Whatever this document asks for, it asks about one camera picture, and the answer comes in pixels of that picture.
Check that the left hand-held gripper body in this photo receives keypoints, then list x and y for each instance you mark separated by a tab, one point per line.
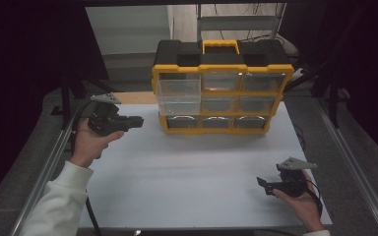
106	118

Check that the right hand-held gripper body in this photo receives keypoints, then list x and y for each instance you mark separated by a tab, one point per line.
292	178

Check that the clear plastic drawer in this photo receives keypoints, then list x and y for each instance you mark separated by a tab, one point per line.
178	98

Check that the yellow and black organizer box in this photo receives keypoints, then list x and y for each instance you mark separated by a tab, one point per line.
221	68

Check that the person's right hand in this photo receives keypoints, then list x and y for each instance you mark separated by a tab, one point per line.
303	206

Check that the person's left hand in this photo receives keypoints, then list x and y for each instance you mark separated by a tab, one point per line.
87	144

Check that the wooden board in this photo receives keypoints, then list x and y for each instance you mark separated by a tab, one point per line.
138	97

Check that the black metal stand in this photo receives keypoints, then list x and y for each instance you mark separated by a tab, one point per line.
333	98
66	98

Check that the set of small closed drawers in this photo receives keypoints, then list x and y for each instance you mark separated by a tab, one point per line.
221	82

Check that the grey metal shelf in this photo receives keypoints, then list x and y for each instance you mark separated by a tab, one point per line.
239	23

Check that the aluminium frame rail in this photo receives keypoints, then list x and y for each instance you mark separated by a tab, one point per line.
42	177
354	170

